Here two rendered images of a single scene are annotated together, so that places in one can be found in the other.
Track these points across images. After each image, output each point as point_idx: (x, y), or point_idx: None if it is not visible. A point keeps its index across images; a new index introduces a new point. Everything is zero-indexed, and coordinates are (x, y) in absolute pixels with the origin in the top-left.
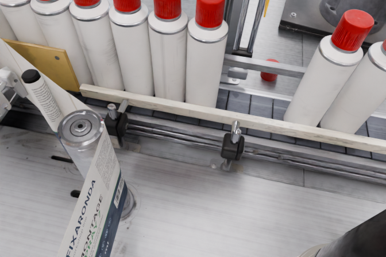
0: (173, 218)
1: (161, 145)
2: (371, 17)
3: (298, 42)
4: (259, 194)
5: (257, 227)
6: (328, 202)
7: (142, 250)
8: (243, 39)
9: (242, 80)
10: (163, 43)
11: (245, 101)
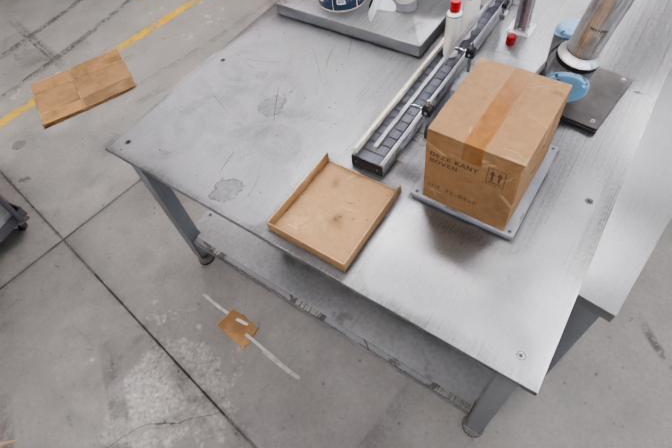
0: None
1: None
2: None
3: (535, 61)
4: (442, 11)
5: (431, 8)
6: (433, 25)
7: None
8: (542, 40)
9: (508, 33)
10: None
11: (485, 16)
